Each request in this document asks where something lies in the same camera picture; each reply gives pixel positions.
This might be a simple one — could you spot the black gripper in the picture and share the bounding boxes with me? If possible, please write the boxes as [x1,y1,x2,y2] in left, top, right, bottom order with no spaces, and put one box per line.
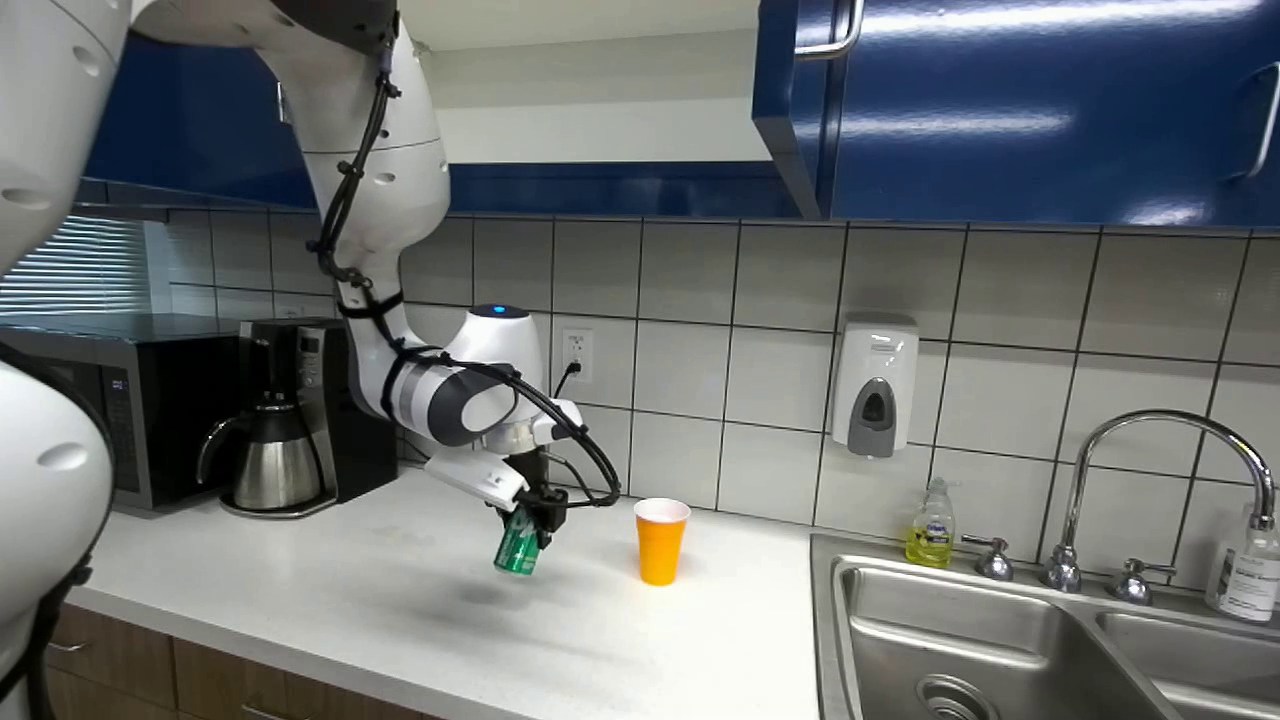
[504,446,571,550]

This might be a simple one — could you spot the green soda can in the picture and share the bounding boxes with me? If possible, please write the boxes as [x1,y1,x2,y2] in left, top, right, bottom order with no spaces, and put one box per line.
[487,512,546,582]

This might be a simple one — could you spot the wooden base cabinet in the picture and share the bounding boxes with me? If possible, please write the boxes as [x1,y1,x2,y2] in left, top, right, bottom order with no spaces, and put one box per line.
[37,599,446,720]

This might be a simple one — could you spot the blue upper cabinet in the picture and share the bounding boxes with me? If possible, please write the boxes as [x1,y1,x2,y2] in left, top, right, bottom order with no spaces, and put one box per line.
[392,0,807,226]

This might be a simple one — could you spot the orange plastic cup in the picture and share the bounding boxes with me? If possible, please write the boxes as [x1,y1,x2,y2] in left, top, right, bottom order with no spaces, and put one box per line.
[634,498,697,589]

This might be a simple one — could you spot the black steel coffee maker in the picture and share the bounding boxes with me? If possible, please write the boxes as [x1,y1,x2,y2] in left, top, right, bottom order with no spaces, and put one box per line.
[237,317,403,512]

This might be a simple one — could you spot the stainless steel carafe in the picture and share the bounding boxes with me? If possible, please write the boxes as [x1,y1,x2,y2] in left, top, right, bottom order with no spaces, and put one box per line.
[192,396,334,521]

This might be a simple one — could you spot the black steel microwave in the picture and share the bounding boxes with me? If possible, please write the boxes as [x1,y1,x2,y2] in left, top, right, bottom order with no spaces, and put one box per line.
[0,319,253,521]

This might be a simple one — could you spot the yellow dish soap bottle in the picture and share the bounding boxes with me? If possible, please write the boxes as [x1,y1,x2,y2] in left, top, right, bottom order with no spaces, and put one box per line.
[902,475,964,572]

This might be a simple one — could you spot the stainless steel double sink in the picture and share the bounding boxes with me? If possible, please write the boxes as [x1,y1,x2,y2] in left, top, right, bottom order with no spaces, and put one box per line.
[803,531,1280,720]

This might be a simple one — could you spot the window blinds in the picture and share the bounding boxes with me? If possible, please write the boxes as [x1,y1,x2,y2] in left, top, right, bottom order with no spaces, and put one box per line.
[0,213,178,326]

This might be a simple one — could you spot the chrome gooseneck faucet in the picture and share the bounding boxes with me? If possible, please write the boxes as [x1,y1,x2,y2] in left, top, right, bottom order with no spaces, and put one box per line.
[962,403,1280,610]

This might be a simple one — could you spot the white hand soap bottle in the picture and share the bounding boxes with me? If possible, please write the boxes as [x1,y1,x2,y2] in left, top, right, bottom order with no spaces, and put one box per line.
[1206,509,1280,628]

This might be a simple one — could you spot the white wall outlet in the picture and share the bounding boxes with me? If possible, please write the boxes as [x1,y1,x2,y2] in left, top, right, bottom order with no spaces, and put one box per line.
[549,326,599,400]

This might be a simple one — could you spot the white wall soap dispenser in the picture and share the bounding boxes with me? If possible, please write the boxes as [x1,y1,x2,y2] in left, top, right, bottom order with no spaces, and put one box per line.
[828,314,925,465]

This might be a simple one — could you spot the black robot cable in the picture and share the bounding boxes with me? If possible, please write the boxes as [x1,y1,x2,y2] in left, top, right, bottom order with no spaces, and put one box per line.
[303,51,629,516]

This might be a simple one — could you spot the metal cabinet door handle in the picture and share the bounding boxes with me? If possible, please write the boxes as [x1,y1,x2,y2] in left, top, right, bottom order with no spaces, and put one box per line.
[794,0,870,62]
[1239,56,1280,189]

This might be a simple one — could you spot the blue cabinet door with handle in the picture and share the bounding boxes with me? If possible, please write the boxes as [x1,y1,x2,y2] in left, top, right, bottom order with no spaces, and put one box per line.
[747,0,1280,234]

